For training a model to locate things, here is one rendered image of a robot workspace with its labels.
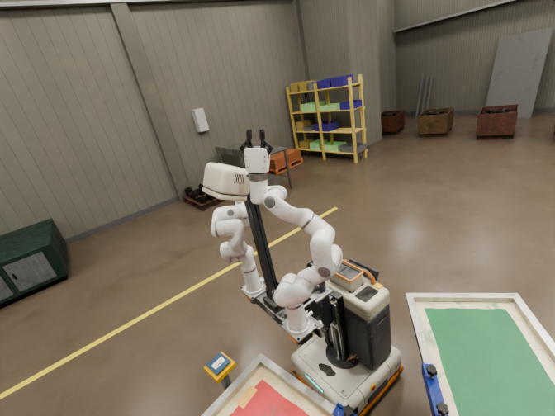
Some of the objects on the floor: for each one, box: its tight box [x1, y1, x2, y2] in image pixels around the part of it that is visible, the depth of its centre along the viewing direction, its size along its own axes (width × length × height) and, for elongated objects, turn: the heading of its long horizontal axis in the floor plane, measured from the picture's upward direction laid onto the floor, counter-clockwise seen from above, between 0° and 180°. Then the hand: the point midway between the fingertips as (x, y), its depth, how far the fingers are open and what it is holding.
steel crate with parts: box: [381, 110, 406, 135], centre depth 935 cm, size 90×104×63 cm
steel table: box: [215, 143, 292, 189], centre depth 691 cm, size 77×202×104 cm, turn 59°
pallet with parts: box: [183, 183, 225, 211], centre depth 681 cm, size 78×113×40 cm
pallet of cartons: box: [267, 149, 303, 175], centre depth 811 cm, size 113×82×39 cm
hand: (255, 134), depth 114 cm, fingers open, 5 cm apart
